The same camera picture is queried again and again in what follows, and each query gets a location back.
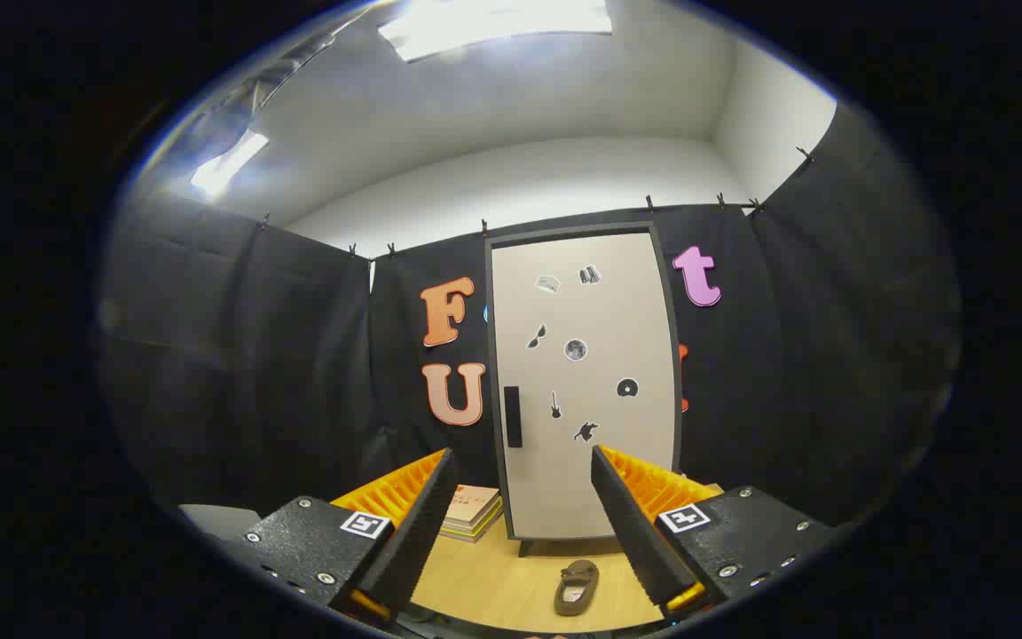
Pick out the ceiling light panel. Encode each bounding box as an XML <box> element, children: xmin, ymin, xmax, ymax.
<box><xmin>378</xmin><ymin>0</ymin><xmax>614</xmax><ymax>63</ymax></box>
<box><xmin>190</xmin><ymin>131</ymin><xmax>270</xmax><ymax>198</ymax></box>

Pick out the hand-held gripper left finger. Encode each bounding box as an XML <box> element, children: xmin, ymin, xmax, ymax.
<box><xmin>225</xmin><ymin>448</ymin><xmax>460</xmax><ymax>627</ymax></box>

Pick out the beige book with red label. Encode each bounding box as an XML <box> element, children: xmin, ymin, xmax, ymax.
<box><xmin>444</xmin><ymin>485</ymin><xmax>503</xmax><ymax>526</ymax></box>

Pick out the brown fuzzy shoe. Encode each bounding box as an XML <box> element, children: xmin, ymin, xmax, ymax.
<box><xmin>554</xmin><ymin>559</ymin><xmax>601</xmax><ymax>617</ymax></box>

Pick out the white shoe cabinet door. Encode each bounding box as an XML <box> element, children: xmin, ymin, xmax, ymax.
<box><xmin>491</xmin><ymin>233</ymin><xmax>679</xmax><ymax>540</ymax></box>

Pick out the yellow edged book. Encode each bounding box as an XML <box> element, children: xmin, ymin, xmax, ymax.
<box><xmin>442</xmin><ymin>506</ymin><xmax>505</xmax><ymax>536</ymax></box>

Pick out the black backdrop cloth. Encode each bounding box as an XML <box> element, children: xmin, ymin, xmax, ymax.
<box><xmin>98</xmin><ymin>106</ymin><xmax>964</xmax><ymax>533</ymax></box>

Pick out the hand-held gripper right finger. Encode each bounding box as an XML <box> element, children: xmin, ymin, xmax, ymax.
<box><xmin>589</xmin><ymin>444</ymin><xmax>836</xmax><ymax>622</ymax></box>

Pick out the dark grey shoe cabinet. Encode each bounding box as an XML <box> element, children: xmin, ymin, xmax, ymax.
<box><xmin>484</xmin><ymin>222</ymin><xmax>685</xmax><ymax>558</ymax></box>

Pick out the grey cover book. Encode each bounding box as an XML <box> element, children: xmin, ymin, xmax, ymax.
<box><xmin>438</xmin><ymin>519</ymin><xmax>503</xmax><ymax>544</ymax></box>

